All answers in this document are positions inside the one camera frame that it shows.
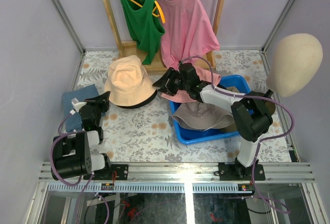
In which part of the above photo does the aluminium rail base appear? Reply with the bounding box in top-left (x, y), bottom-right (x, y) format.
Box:
top-left (37, 162), bottom-right (316, 195)

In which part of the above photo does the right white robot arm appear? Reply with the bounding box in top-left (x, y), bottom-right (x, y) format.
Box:
top-left (153, 63), bottom-right (275, 180)

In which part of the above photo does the green tank top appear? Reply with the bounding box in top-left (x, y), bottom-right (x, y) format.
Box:
top-left (120, 0), bottom-right (165, 65)

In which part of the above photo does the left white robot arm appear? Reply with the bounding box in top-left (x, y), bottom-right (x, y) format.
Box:
top-left (50, 91), bottom-right (113, 182)

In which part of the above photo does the peach bucket hat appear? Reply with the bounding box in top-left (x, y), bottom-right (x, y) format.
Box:
top-left (104, 55), bottom-right (156, 94)

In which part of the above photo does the folded blue cloth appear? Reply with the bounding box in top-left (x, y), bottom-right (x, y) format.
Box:
top-left (62, 84), bottom-right (100, 133)

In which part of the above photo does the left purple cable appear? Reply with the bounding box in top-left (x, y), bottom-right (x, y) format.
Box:
top-left (50, 110), bottom-right (95, 187)

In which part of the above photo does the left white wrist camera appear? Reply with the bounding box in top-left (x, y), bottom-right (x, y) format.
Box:
top-left (70, 98), bottom-right (87, 115)

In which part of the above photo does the beige mannequin head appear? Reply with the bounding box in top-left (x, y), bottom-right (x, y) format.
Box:
top-left (265, 33), bottom-right (323, 97)

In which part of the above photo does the wooden clothes rack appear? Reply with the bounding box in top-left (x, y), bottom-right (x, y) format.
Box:
top-left (102, 0), bottom-right (225, 75)

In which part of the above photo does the khaki hat in bin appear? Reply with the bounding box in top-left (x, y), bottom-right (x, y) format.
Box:
top-left (220, 86), bottom-right (240, 133)

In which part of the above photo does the grey bucket hat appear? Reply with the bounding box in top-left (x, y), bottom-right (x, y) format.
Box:
top-left (172, 101), bottom-right (237, 133)

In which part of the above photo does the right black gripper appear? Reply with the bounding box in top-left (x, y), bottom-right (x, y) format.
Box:
top-left (153, 68), bottom-right (190, 97)

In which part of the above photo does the pink t-shirt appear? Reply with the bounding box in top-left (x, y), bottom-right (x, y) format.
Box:
top-left (157, 0), bottom-right (220, 69)

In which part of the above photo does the pink bucket hat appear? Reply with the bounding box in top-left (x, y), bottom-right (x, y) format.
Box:
top-left (161, 66), bottom-right (221, 104)

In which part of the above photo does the black bucket hat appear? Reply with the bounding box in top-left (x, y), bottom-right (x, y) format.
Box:
top-left (109, 90), bottom-right (157, 109)

